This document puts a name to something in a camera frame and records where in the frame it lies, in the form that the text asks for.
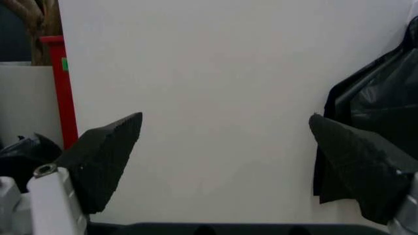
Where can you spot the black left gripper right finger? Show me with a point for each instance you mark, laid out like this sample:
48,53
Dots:
359,166

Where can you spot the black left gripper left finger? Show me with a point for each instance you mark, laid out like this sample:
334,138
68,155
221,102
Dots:
102,156

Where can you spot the red upright stand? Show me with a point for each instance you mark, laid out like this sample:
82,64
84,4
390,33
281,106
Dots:
63,98

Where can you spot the small green label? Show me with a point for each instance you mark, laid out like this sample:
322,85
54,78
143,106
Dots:
64,64

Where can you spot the dark rounded object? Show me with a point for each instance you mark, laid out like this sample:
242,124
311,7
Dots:
13,31

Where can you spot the brown twisted trunk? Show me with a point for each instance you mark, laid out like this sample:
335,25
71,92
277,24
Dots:
42,29

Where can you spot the white trash bin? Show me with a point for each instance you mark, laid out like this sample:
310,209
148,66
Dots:
222,85

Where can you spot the black garbage bag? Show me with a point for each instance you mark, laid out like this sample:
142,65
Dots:
382,93

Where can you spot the white flat panel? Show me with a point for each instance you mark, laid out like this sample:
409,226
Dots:
26,102

